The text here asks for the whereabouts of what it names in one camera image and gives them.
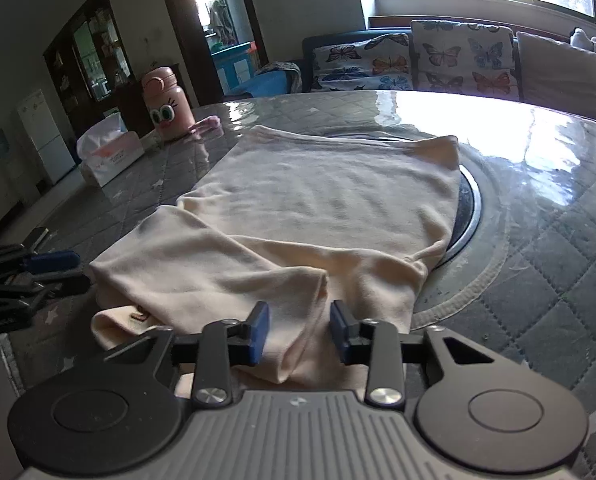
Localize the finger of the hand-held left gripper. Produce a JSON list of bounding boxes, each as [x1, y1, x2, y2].
[[0, 275, 93, 333], [0, 244, 82, 277]]

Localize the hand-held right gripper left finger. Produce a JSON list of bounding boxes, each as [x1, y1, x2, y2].
[[103, 301, 271, 408]]

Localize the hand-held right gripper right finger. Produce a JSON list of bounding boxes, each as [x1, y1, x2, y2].
[[330, 300, 496, 408]]

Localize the cream cotton garment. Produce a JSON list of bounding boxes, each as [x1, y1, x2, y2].
[[88, 125, 461, 393]]

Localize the white pink tissue box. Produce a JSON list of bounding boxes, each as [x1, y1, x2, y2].
[[76, 112, 146, 188]]

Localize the white refrigerator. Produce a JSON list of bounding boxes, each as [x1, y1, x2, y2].
[[17, 89, 76, 186]]

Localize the pink cartoon water bottle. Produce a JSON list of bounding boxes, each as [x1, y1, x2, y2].
[[142, 66, 196, 141]]

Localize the dark wooden display cabinet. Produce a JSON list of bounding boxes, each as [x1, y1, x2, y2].
[[43, 0, 134, 138]]

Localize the striped blanket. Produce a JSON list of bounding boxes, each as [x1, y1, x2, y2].
[[260, 61, 303, 93]]

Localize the blue cabinet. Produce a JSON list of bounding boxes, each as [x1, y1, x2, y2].
[[212, 42, 259, 93]]

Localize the wide butterfly print cushion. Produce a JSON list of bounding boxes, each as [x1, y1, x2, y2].
[[310, 32, 413, 93]]

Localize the blue sofa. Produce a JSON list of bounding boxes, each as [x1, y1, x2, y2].
[[248, 27, 596, 126]]

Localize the tall butterfly print cushion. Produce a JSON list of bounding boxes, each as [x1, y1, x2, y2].
[[410, 19, 521, 103]]

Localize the plain white cushion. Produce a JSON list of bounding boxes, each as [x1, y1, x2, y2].
[[515, 31, 596, 123]]

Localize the white plush toy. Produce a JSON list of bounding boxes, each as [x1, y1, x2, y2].
[[570, 27, 596, 53]]

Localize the dark wooden door frame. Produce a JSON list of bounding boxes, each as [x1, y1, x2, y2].
[[153, 0, 269, 108]]

